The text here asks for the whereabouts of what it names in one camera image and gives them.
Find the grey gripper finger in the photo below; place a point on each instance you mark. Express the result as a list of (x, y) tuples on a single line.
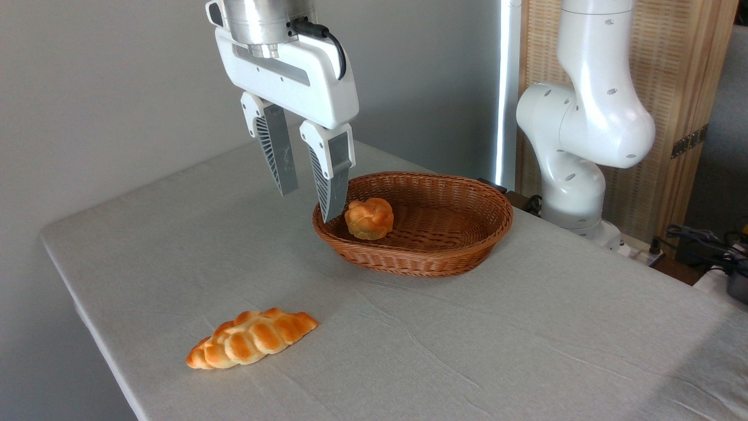
[(276, 152), (334, 172)]

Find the round orange bread bun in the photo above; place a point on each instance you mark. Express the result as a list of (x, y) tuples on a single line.
[(369, 219)]

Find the black table clamp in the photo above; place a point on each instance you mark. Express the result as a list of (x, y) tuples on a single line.
[(517, 200)]

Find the long braided bread loaf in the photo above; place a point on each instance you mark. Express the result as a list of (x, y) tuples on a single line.
[(251, 339)]

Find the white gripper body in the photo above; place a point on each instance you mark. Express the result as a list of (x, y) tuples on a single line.
[(292, 82)]

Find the grey tablecloth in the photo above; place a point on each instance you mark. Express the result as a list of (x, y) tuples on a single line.
[(409, 351)]

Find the brown wicker basket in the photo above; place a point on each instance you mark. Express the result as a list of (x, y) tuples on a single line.
[(444, 245)]

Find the dark metal screen hinge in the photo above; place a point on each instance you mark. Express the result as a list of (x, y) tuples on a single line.
[(689, 141)]

